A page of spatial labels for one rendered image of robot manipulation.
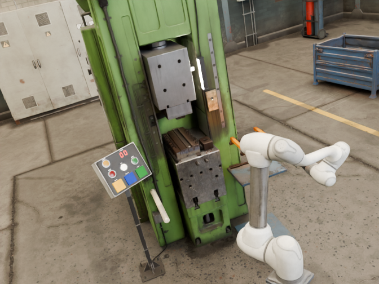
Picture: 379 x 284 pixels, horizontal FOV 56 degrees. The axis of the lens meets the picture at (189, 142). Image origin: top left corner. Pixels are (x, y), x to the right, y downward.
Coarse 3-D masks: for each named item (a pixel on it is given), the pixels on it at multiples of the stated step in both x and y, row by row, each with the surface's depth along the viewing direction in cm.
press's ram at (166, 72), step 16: (144, 48) 276; (176, 48) 255; (144, 64) 262; (160, 64) 250; (176, 64) 254; (160, 80) 254; (176, 80) 258; (192, 80) 262; (160, 96) 259; (176, 96) 263; (192, 96) 267
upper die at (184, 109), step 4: (180, 104) 267; (184, 104) 268; (188, 104) 269; (168, 108) 265; (172, 108) 266; (176, 108) 267; (180, 108) 268; (184, 108) 269; (188, 108) 270; (164, 112) 274; (168, 112) 266; (172, 112) 267; (176, 112) 268; (180, 112) 269; (184, 112) 270; (188, 112) 271; (192, 112) 272; (168, 116) 267; (172, 116) 268; (176, 116) 269; (180, 116) 270
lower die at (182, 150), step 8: (176, 128) 318; (184, 128) 317; (176, 136) 306; (184, 136) 300; (176, 144) 294; (184, 144) 288; (192, 144) 285; (176, 152) 282; (184, 152) 284; (192, 152) 286
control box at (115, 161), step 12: (132, 144) 262; (108, 156) 250; (120, 156) 254; (132, 156) 259; (96, 168) 245; (108, 168) 248; (120, 168) 252; (132, 168) 257; (108, 180) 246; (108, 192) 249; (120, 192) 248
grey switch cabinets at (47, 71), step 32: (64, 0) 682; (0, 32) 654; (32, 32) 675; (64, 32) 700; (0, 64) 674; (32, 64) 695; (64, 64) 720; (32, 96) 715; (64, 96) 740; (96, 96) 774
